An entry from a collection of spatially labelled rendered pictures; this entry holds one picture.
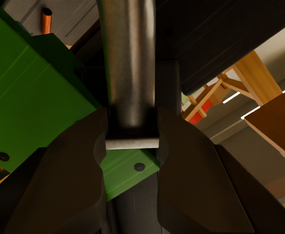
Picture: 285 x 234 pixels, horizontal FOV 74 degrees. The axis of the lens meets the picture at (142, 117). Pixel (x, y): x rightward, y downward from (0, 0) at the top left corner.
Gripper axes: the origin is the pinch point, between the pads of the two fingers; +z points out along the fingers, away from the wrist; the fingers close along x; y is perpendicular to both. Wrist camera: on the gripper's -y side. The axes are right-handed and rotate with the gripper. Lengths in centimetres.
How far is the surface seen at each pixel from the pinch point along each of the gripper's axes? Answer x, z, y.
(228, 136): 348, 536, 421
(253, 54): 50, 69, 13
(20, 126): -9.4, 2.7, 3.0
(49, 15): -20.6, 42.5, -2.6
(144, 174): 1.0, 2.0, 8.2
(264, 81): 56, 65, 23
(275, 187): 177, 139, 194
